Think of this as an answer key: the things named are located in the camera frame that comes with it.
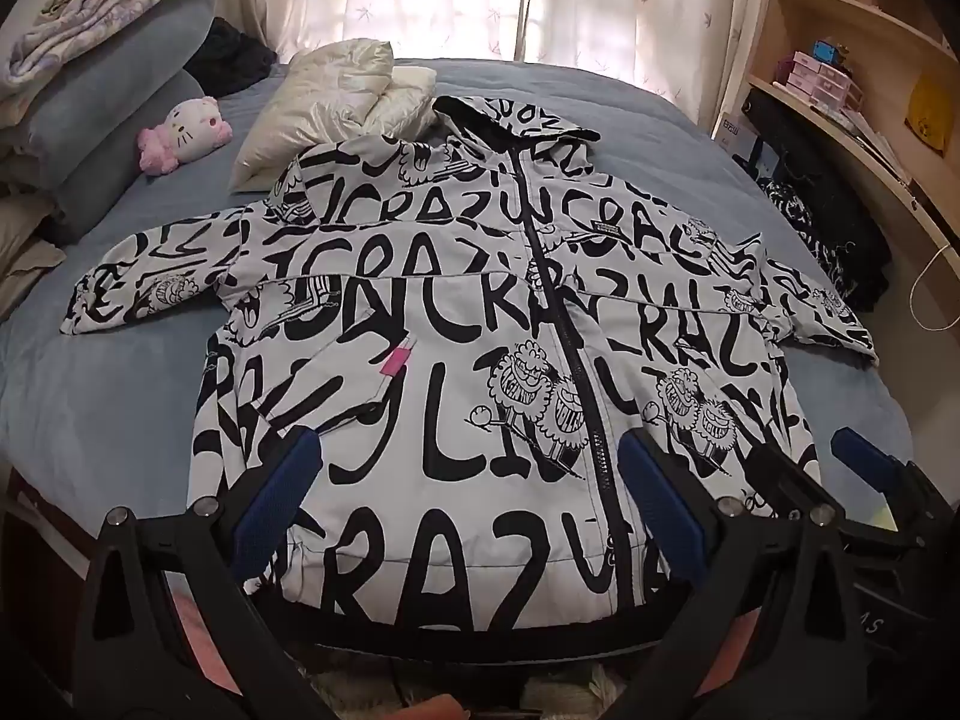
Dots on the wooden bookshelf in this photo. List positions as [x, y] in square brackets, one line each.
[885, 37]

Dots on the white box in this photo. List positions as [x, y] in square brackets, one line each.
[733, 136]

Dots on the black cloth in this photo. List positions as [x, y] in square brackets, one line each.
[232, 52]

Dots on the small blue box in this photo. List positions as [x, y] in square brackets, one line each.
[823, 54]

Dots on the cream puffy jacket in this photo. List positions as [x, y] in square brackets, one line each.
[315, 105]

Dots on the white floral curtain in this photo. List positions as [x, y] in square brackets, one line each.
[450, 0]

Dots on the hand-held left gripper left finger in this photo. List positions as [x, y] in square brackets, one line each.
[281, 499]

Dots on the black and white patterned garment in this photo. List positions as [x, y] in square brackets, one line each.
[795, 217]

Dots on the beige pillow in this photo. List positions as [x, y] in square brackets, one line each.
[22, 255]

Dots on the pink storage drawers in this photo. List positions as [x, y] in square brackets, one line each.
[821, 86]

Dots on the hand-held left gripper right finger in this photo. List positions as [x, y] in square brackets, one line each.
[660, 502]

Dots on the black and white printed jacket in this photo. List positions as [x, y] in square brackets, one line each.
[450, 330]

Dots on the stack of papers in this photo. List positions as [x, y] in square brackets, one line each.
[877, 139]

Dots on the black bag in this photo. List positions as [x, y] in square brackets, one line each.
[784, 131]

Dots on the blue bed blanket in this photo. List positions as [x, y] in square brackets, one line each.
[112, 360]

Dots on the yellow bag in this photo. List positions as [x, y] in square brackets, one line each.
[928, 120]

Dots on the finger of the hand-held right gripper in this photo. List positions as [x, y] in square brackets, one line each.
[787, 484]
[862, 454]

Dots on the pink cat plush toy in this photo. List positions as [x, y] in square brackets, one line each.
[191, 127]

